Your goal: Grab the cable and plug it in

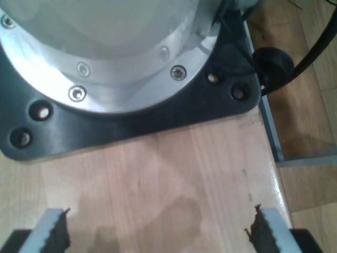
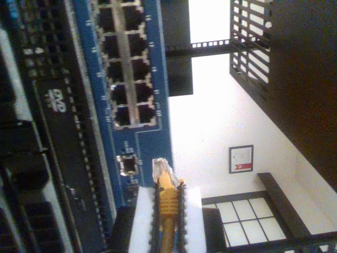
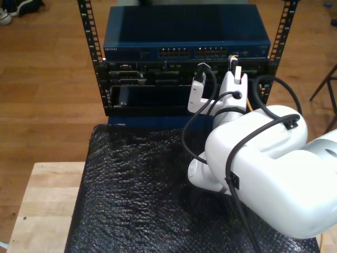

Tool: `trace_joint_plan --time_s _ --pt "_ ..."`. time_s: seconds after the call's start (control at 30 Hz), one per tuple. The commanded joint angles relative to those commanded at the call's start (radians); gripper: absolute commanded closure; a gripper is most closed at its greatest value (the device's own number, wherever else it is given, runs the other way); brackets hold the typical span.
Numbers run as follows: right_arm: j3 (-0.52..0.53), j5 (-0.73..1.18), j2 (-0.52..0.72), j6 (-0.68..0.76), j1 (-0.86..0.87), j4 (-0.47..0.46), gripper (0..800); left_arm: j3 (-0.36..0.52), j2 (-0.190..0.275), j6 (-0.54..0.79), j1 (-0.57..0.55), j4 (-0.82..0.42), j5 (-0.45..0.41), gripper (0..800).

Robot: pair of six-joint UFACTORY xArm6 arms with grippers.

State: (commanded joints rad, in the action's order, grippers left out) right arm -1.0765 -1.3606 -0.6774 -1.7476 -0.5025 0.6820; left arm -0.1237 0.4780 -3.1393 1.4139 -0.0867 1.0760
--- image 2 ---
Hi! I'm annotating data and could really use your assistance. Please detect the yellow network cable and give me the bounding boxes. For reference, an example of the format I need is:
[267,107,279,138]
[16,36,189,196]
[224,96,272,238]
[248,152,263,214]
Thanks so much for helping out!
[152,157,185,253]

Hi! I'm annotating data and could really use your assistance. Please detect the dark-framed window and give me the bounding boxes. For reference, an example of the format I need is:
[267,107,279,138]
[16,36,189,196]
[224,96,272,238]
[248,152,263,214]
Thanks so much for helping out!
[201,172,312,248]

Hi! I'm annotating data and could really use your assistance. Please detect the black rack server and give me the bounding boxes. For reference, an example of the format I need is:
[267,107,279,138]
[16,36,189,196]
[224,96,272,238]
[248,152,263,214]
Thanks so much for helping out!
[0,0,118,253]

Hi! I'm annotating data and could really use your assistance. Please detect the dark rectangular rear panel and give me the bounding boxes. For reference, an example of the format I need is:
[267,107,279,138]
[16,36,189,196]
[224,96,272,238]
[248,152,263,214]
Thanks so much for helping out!
[160,0,194,97]

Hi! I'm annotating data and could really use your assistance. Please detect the black slotted rack panel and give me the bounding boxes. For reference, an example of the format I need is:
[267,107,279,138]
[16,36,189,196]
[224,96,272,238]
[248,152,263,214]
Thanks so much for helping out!
[229,0,273,86]

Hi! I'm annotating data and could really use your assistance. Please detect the framed wall certificate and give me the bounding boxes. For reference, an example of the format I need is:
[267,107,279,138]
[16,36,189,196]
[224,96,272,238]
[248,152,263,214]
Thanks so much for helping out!
[228,144,254,174]

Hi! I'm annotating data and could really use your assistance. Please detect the blue network switch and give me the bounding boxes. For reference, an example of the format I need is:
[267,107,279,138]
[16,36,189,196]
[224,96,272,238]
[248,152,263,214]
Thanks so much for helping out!
[64,0,175,211]

